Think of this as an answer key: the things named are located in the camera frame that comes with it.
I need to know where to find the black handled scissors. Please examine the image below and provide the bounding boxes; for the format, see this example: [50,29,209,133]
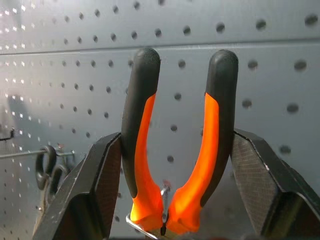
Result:
[35,145,69,201]

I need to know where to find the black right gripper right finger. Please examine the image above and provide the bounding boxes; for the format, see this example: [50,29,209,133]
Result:
[230,128,320,240]

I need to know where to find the grey metal pegboard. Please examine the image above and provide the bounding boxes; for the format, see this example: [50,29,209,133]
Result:
[0,0,320,240]

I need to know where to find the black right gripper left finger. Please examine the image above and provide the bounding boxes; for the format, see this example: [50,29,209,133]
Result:
[31,131,123,240]

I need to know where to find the orange and black pliers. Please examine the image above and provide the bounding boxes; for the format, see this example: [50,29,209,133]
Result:
[120,47,239,237]

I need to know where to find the black pegboard hook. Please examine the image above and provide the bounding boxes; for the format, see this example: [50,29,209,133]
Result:
[0,127,16,143]

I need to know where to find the long silver pegboard hook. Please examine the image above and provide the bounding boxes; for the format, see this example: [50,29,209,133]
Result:
[0,149,76,159]

